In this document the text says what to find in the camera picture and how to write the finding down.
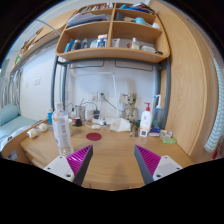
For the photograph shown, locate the clear blue spray bottle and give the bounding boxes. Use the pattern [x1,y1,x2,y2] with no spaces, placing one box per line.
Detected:
[152,94,164,129]

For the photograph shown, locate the wooden wall shelf unit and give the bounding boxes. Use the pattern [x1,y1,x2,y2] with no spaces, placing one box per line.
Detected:
[54,2,171,64]

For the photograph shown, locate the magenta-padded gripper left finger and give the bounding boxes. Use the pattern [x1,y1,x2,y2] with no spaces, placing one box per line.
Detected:
[43,144,94,187]

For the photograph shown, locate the flat round red coaster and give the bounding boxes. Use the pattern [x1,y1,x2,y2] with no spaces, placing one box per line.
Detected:
[85,132,103,142]

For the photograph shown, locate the small green packet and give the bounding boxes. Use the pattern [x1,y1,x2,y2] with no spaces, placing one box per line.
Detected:
[161,136,178,145]

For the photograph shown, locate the tree creature figurine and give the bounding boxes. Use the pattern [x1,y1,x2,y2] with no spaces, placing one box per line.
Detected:
[122,92,140,122]

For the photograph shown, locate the black small jar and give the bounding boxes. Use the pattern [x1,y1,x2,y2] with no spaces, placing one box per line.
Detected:
[73,117,83,128]

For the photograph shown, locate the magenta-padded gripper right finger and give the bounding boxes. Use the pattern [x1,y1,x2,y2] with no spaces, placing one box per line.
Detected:
[133,144,184,185]

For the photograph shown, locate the clear plastic water bottle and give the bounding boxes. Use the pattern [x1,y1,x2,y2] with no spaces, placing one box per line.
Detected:
[51,102,74,157]

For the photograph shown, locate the white round cup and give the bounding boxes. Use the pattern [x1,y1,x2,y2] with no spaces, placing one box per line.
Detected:
[26,128,40,139]

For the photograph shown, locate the white pump lotion bottle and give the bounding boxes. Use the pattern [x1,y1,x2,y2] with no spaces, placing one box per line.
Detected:
[139,102,153,133]

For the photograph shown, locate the white crumpled tissue pack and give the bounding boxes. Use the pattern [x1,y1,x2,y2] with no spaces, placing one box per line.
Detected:
[109,117,132,133]

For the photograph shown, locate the white power strip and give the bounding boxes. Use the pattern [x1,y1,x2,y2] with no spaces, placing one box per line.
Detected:
[87,119,108,130]

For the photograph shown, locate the teal pillow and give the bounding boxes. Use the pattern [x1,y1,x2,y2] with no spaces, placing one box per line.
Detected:
[0,103,20,127]

